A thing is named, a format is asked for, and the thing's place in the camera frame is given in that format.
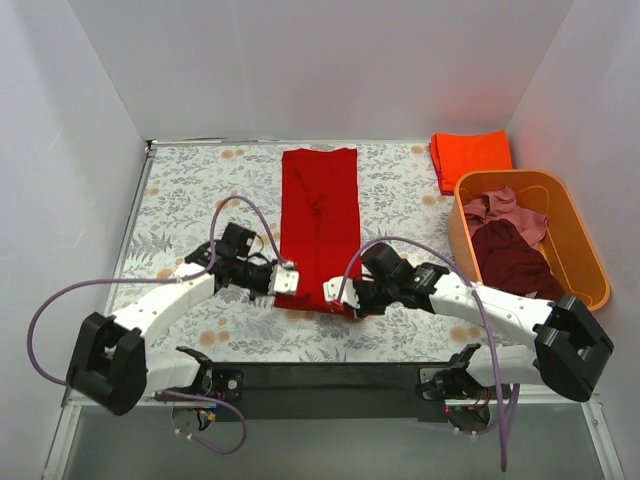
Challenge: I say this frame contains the red t shirt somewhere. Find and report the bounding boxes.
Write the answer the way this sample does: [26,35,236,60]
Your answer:
[275,148,361,315]

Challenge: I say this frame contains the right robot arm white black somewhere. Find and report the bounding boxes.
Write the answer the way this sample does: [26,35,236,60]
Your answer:
[341,243,614,402]

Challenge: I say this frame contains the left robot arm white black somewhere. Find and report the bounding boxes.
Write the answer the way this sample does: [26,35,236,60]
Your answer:
[66,223,279,415]

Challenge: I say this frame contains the folded magenta shirt under orange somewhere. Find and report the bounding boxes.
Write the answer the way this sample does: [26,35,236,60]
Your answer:
[436,168,457,196]

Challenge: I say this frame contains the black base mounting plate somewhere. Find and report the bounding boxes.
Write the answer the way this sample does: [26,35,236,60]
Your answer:
[153,362,514,424]

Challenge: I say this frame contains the dark maroon t shirt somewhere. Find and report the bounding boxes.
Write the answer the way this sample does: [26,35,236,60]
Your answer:
[472,220,565,301]

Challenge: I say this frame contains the pink t shirt in basket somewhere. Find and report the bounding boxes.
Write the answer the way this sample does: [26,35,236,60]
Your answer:
[463,186,548,249]

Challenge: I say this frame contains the folded orange t shirt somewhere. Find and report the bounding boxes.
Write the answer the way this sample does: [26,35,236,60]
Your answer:
[429,130,513,183]

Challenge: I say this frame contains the orange plastic basket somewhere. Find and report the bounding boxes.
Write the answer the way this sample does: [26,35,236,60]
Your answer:
[448,169,611,312]

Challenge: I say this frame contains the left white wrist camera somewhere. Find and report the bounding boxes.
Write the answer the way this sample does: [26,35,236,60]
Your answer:
[269,261,300,296]

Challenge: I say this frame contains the aluminium frame rail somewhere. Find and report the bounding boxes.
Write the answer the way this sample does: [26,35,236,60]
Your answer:
[43,367,624,479]

